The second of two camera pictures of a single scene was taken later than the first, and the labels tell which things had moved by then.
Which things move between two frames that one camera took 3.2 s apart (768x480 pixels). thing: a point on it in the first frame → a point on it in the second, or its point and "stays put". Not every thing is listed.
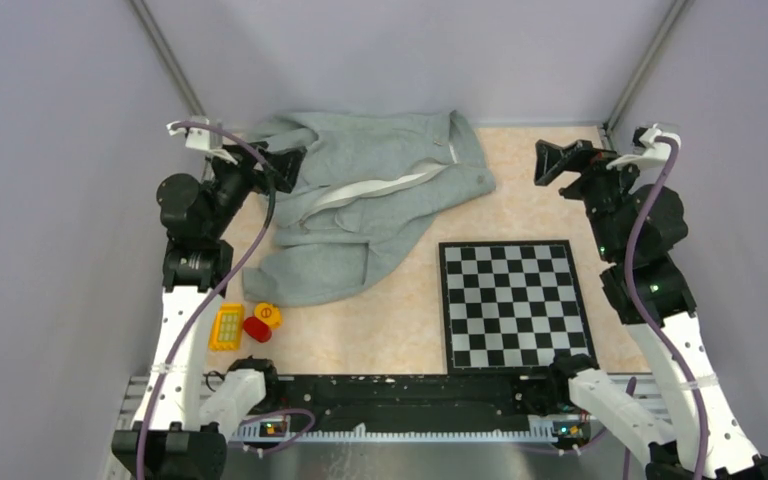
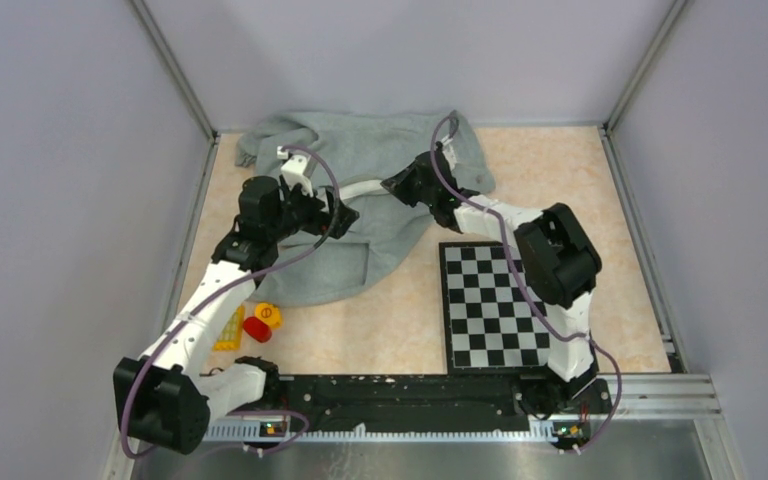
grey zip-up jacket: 365,185 stays put
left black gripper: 248,161 → 315,205
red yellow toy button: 266,317 stays put
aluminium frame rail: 625,413 stays put
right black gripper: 581,157 → 399,184
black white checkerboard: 512,305 stays put
